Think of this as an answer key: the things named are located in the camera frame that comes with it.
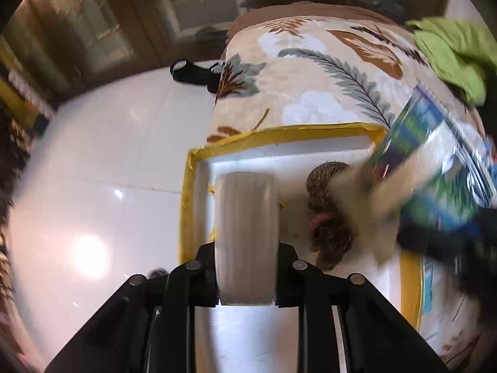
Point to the gold trimmed wooden cabinet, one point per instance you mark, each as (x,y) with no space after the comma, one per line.
(19,81)

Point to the white foam box yellow tape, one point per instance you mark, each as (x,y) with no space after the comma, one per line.
(271,155)

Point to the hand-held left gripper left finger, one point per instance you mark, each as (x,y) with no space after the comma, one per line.
(207,279)

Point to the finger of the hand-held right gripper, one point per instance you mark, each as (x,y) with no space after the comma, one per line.
(431,211)

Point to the green blue printed packet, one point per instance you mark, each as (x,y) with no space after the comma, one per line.
(415,124)

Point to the green cloth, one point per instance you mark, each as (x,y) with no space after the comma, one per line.
(454,46)

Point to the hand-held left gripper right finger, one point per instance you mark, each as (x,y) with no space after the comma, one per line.
(285,279)

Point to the black bag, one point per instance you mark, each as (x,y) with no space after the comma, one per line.
(190,75)

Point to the wooden glass door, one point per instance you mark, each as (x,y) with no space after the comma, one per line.
(202,0)
(77,27)

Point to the brown hedgehog plush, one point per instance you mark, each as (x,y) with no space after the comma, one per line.
(322,178)

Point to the leaf print blanket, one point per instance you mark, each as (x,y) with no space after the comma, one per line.
(310,66)

